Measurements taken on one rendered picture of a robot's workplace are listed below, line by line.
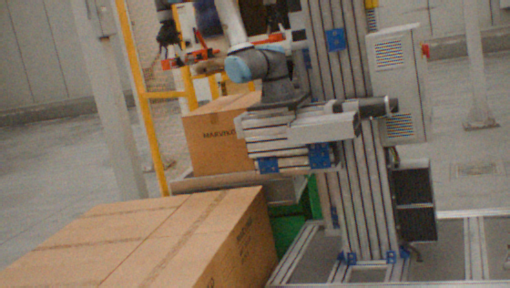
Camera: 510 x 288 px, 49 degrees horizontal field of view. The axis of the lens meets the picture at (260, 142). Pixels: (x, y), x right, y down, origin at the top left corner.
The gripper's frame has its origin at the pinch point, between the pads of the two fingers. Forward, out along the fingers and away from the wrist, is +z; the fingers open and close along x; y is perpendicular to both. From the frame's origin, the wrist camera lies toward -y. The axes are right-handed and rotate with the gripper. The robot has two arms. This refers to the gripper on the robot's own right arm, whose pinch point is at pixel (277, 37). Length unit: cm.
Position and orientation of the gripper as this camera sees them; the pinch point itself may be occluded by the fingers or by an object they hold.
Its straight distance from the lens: 346.6
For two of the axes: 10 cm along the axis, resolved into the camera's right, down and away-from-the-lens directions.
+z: 1.9, 9.6, 2.1
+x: 9.4, -1.2, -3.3
